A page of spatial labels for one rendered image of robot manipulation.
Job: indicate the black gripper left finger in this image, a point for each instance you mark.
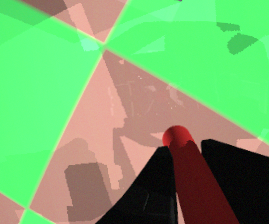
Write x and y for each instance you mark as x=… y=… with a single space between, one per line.
x=151 y=199

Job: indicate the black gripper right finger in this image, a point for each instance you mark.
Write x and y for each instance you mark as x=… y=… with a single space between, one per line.
x=243 y=177

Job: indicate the red peg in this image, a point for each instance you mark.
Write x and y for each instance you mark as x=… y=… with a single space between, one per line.
x=199 y=195

